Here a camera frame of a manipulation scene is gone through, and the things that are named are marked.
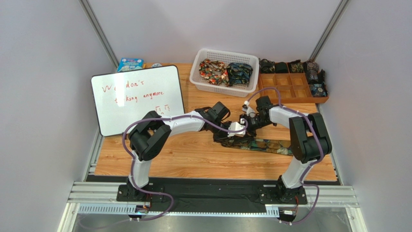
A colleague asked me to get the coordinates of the blue brown floral tie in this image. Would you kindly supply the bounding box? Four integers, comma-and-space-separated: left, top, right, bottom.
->
221, 138, 293, 156

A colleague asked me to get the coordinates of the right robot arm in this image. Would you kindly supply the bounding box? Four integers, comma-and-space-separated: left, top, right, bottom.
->
243, 96, 332, 202

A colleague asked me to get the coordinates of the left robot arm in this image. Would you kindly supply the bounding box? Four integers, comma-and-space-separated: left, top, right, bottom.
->
122, 102, 249, 191

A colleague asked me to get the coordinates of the wooden compartment tray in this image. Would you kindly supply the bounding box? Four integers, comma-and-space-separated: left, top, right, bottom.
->
258, 72, 329, 103

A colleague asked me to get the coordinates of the dark blue patterned tie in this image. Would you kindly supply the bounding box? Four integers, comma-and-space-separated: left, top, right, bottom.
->
226, 62, 253, 87

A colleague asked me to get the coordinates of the white plastic basket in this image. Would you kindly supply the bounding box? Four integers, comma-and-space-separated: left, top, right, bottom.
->
190, 48, 260, 97

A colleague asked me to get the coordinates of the rolled black tie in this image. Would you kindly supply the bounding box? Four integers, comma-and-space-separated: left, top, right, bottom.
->
275, 62, 289, 73

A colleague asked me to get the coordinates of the red floral tie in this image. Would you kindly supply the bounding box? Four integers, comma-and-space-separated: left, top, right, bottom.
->
198, 59, 229, 87

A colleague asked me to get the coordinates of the rolled green patterned tie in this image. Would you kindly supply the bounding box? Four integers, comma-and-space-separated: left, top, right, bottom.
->
287, 59, 304, 73

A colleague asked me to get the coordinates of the rolled blue patterned tie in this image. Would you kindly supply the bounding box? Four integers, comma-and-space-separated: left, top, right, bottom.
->
309, 83, 328, 97

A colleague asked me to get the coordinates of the rolled dark grey tie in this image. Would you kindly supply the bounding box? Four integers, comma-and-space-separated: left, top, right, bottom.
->
305, 70, 326, 85

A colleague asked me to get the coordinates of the rolled grey patterned tie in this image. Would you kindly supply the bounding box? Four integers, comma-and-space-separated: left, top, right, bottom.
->
303, 60, 319, 73

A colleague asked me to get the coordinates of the blue red box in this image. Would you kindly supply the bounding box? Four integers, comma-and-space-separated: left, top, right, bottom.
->
117, 58, 144, 73

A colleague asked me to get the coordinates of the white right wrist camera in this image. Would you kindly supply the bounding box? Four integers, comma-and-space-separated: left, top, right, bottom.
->
242, 101, 256, 117

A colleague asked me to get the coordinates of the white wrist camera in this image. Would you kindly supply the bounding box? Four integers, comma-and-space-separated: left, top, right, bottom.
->
228, 118, 247, 137
242, 101, 256, 117

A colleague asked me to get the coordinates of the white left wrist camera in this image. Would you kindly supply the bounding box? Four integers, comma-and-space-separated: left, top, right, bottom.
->
228, 118, 247, 137

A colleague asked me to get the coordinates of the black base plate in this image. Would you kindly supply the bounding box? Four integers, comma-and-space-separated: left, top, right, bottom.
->
86, 176, 341, 214

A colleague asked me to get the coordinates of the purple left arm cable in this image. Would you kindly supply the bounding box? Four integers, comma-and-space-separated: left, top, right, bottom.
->
122, 115, 249, 222

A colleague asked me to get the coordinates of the white whiteboard black frame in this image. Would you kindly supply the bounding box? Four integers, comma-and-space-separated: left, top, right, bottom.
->
91, 65, 185, 137

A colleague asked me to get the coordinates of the aluminium frame rail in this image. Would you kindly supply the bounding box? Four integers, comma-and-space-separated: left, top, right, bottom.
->
58, 131, 367, 232

